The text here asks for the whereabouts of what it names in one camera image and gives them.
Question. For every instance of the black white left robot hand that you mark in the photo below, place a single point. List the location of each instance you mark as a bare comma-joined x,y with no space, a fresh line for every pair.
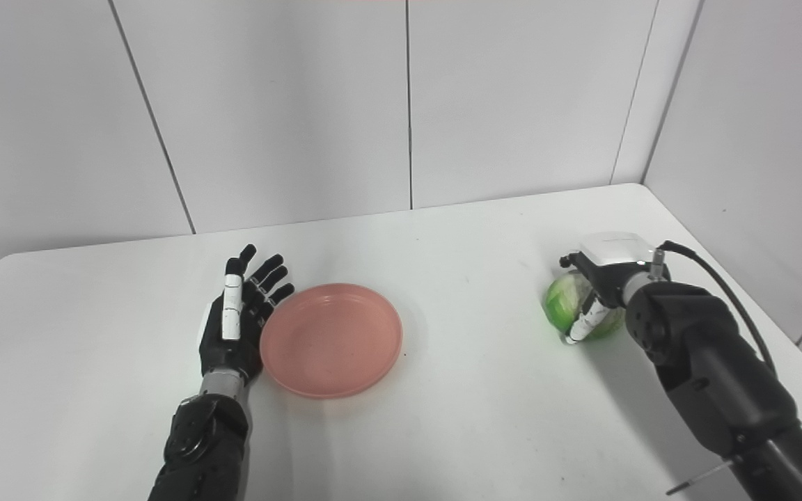
216,348

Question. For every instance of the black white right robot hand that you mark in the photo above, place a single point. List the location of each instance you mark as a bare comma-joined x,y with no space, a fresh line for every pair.
613,261

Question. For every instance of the green white cabbage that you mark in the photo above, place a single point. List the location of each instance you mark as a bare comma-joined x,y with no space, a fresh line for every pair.
564,299

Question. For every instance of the pink round plate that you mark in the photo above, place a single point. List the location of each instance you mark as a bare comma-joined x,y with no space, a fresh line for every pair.
331,341

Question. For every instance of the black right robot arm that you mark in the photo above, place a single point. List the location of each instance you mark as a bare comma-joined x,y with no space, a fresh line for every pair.
707,369

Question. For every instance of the thin grey rod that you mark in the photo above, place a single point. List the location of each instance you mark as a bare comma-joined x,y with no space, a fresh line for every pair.
704,478

